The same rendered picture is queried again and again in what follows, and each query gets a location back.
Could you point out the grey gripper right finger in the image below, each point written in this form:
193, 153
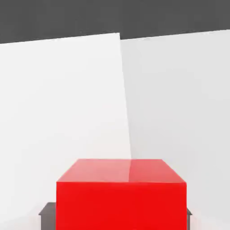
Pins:
188, 220

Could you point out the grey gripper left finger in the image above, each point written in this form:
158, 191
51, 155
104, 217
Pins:
48, 215

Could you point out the small red cube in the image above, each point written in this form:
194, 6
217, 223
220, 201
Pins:
121, 203

